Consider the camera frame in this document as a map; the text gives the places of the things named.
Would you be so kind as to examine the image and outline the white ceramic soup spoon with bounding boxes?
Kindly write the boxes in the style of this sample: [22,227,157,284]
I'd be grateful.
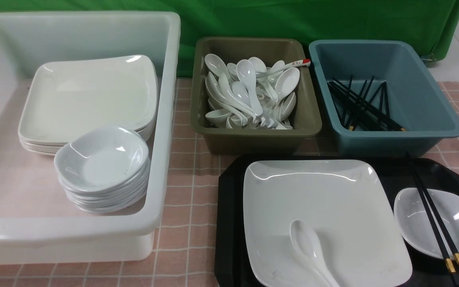
[289,219,339,287]

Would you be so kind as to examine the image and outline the top white plate in stack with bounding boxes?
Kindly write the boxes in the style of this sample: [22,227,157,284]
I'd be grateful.
[18,55,159,145]

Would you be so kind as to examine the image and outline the large white plastic bin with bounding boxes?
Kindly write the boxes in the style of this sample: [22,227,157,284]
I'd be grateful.
[0,11,180,265]

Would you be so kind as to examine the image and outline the pile of white spoons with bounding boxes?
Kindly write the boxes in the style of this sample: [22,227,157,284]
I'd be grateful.
[202,54,300,130]

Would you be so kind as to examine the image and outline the blue plastic bin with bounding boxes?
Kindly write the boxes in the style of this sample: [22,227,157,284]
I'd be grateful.
[308,40,459,157]

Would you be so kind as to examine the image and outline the lower white bowls stack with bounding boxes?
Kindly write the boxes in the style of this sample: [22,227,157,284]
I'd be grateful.
[58,157,151,214]

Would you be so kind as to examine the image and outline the large white square plate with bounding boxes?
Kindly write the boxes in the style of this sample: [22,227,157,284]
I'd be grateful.
[243,159,413,287]

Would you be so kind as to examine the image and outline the pile of black chopsticks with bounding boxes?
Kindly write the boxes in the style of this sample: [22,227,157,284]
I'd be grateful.
[328,76,406,132]

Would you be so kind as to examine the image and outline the green cloth backdrop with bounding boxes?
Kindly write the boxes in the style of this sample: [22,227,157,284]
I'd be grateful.
[0,0,459,78]

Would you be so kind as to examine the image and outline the small white bowl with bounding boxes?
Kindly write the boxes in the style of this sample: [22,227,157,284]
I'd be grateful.
[394,187,459,259]

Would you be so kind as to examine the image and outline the lower white plates stack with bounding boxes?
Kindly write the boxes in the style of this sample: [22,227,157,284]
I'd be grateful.
[18,69,159,154]

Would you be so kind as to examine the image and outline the pink checked tablecloth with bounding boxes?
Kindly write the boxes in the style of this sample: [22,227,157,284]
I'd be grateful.
[0,79,459,287]

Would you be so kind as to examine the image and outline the top white bowl in stack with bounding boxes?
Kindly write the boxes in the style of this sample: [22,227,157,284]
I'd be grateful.
[53,125,149,193]

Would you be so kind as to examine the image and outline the black chopstick gold band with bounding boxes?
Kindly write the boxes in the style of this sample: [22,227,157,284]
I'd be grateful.
[407,153,459,281]
[406,153,459,285]

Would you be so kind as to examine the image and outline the red-tipped white spoon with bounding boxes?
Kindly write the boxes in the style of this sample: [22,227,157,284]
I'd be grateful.
[256,59,311,78]

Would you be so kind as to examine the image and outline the black serving tray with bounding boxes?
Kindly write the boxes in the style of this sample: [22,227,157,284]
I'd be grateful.
[214,154,459,287]

